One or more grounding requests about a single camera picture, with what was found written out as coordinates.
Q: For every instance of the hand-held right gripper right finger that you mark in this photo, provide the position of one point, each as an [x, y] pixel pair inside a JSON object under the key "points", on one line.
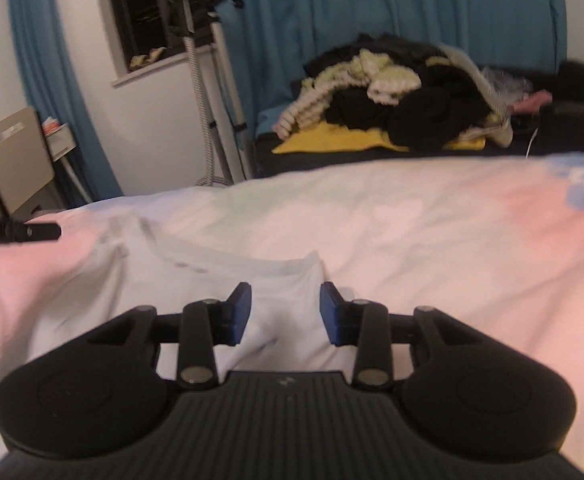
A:
{"points": [[331, 317]]}

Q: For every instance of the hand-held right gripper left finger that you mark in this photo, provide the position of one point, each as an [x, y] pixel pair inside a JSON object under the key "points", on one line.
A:
{"points": [[239, 312]]}

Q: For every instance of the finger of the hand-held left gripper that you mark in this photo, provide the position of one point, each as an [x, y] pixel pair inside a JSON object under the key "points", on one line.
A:
{"points": [[37, 231]]}

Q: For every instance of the white t-shirt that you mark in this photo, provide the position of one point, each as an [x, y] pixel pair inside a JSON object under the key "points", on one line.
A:
{"points": [[277, 300]]}

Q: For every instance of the pile of black clothes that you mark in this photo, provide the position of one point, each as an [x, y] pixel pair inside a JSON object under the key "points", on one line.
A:
{"points": [[422, 110]]}

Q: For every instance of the beige chair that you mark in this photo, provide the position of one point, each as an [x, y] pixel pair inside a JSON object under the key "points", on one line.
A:
{"points": [[17, 160]]}

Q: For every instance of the white side table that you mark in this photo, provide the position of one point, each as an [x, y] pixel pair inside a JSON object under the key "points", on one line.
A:
{"points": [[64, 147]]}

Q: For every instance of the pastel tie-dye blanket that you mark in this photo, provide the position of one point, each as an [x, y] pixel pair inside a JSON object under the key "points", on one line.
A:
{"points": [[447, 240]]}

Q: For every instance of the narrow blue curtain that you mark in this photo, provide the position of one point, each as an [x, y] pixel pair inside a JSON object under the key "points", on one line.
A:
{"points": [[37, 65]]}

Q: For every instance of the yellow cloth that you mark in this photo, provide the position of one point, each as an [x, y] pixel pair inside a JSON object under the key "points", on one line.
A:
{"points": [[322, 140]]}

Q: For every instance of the beige cloth on sill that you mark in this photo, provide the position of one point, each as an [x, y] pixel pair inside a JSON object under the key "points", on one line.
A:
{"points": [[147, 57]]}

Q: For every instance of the cream knitted garment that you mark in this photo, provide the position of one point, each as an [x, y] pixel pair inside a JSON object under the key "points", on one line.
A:
{"points": [[317, 95]]}

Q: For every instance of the garment steamer stand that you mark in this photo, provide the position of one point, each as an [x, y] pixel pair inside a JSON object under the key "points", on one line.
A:
{"points": [[224, 85]]}

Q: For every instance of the dark window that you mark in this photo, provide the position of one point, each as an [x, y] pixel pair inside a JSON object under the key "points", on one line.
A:
{"points": [[142, 0]]}

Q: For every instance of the grey white garment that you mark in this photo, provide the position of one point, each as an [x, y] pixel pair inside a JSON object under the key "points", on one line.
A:
{"points": [[487, 95]]}

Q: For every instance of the pink cloth item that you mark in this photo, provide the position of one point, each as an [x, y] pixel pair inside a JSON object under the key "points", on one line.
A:
{"points": [[532, 102]]}

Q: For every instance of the wide blue curtain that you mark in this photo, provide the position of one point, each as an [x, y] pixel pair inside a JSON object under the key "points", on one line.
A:
{"points": [[372, 5]]}

